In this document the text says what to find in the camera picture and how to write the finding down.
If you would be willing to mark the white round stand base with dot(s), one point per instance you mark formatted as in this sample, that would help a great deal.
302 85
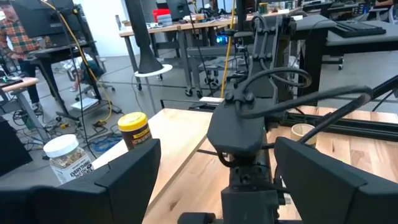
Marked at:
146 46

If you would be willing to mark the blue-lit computer case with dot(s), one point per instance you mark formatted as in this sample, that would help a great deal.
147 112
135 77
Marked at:
222 39

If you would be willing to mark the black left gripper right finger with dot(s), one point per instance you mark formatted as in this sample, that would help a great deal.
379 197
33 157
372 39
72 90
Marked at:
342 199

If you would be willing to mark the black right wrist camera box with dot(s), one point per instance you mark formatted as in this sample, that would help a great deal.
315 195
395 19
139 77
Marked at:
236 130

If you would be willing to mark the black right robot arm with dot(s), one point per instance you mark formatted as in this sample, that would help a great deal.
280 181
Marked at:
267 46

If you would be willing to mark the wooden-top work table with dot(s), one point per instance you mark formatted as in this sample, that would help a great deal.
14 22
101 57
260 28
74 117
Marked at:
174 26

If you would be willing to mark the black monitor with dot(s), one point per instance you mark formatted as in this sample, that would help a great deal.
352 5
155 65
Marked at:
40 18

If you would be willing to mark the black keyboard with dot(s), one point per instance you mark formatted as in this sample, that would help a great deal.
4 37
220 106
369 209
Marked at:
357 29

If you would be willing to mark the small wooden-top desk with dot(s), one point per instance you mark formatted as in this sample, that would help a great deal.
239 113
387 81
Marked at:
18 84

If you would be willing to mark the person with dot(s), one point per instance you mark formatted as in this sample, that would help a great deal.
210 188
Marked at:
18 37

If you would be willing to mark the red box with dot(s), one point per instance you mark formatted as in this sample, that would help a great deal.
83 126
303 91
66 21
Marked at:
161 14

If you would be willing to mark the dark desk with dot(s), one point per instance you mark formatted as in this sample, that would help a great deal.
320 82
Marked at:
62 51

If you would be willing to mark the tan-lid spice jar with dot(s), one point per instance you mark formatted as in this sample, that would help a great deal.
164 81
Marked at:
300 132

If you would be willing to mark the black desk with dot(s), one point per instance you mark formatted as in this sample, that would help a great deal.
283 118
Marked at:
357 40

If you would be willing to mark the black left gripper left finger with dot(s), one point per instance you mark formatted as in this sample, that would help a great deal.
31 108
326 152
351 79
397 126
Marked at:
93 202

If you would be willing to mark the white paper stack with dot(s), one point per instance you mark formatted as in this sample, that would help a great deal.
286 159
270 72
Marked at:
84 104

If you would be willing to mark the yellow-lid spice jar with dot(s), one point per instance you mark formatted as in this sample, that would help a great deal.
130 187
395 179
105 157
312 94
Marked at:
135 133

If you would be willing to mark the white-lid spice jar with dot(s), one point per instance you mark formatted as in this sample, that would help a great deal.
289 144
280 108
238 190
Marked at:
66 161

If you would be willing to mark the black metal table frame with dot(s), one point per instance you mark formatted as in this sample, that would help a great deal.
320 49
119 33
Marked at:
357 127

